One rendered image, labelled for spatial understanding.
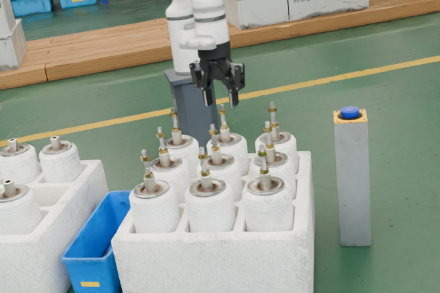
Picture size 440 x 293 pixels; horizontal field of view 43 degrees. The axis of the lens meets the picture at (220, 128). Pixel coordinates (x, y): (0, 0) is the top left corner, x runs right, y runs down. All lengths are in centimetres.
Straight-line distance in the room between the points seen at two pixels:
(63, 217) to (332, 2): 248
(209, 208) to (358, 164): 36
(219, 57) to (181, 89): 50
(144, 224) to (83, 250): 24
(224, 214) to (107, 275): 30
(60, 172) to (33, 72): 175
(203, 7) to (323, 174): 70
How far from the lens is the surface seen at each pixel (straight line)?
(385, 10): 357
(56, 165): 146
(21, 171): 152
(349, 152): 126
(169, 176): 123
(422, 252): 137
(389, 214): 150
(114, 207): 151
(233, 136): 136
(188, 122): 176
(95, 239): 142
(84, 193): 145
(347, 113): 124
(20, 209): 128
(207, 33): 123
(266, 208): 109
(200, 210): 112
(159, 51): 317
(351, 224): 134
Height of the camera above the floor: 78
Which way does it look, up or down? 22 degrees down
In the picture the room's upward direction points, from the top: 8 degrees counter-clockwise
